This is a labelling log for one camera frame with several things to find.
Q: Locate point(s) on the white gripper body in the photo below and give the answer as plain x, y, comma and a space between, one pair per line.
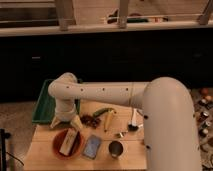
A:
65, 110

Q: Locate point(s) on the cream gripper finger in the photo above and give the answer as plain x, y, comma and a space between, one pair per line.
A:
55, 122
76, 123

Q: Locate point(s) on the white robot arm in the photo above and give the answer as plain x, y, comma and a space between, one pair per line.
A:
170, 128

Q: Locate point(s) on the red bowl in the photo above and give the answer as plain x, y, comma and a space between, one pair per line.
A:
75, 150

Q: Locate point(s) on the dark dried chili pile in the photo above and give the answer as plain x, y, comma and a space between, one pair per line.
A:
90, 121

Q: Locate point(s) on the green tray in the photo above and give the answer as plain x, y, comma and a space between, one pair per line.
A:
44, 111

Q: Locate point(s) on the blue sponge pad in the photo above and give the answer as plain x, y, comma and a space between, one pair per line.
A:
91, 147

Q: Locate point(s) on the green pepper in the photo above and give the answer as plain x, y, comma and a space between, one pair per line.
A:
102, 111

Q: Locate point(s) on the metal cup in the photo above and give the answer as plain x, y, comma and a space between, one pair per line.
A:
115, 149

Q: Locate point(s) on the small metal object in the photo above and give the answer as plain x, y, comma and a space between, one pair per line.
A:
120, 134

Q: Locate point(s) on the wooden railing shelf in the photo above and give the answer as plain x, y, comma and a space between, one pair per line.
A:
96, 19

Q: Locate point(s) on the white handled spoon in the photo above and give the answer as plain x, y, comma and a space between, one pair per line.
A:
132, 126

